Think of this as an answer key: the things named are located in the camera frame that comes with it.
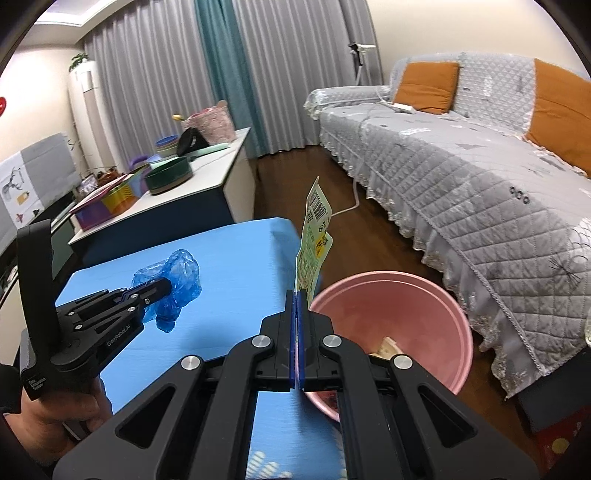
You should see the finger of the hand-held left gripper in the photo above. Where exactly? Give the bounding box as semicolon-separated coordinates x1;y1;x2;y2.
56;276;173;315
75;294;172;341

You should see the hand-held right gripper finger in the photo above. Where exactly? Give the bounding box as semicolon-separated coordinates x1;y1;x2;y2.
298;288;541;480
53;290;298;480

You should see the blue plastic bag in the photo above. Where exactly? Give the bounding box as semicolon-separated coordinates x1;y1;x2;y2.
133;249;203;332

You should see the yellow green snack wrapper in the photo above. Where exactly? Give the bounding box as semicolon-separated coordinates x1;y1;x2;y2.
294;176;334;297

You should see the pink plastic basin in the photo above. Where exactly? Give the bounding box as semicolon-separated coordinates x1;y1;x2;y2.
308;272;474;424

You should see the person's left hand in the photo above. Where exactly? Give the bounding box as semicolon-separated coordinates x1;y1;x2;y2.
17;368;115;445

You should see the small beige scrap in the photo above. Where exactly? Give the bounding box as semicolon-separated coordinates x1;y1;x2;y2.
369;337;403;359

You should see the multicoloured storage box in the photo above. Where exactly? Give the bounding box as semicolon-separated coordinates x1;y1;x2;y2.
69;174;149;232

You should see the dark television stand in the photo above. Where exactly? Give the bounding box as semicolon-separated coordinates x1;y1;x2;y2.
0;194;93;302

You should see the dark green round pot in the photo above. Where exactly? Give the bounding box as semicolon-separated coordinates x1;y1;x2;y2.
144;156;194;195

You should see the white coffee table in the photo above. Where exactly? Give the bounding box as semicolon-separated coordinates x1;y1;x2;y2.
68;127;256;267

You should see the stack of coloured bowls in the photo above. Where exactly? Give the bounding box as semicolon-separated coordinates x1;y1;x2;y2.
154;135;180;158

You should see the television with grey cover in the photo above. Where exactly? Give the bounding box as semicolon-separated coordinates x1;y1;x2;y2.
0;132;79;250

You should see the light green flat board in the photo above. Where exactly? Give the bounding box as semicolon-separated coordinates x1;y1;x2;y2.
148;143;230;168

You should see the black bag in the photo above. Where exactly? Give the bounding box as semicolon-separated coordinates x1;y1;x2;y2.
176;127;210;157

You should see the white standing air conditioner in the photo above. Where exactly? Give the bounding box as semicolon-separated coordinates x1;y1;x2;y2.
68;61;116;174

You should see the pink patterned basket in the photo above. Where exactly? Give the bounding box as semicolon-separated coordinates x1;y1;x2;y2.
180;102;238;144

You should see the grey curtain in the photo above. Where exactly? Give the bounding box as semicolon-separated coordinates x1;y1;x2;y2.
82;0;218;169
233;0;384;153

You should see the sofa with grey quilted cover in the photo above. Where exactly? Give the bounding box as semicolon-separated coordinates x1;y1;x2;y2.
303;51;591;400

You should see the teal curtain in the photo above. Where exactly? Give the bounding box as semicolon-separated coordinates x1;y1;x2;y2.
194;0;268;160

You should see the dark storage box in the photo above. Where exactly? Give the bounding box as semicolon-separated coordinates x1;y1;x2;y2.
519;382;591;435

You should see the red box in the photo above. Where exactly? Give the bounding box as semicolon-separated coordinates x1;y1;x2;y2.
537;406;588;477

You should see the orange cushion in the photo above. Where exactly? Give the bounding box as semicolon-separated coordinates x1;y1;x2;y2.
392;61;461;115
523;58;591;180

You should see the white phone holder stand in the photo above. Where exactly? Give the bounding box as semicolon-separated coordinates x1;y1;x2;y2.
348;42;376;86

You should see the white power cable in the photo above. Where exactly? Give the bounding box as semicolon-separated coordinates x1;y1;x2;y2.
331;87;394;219

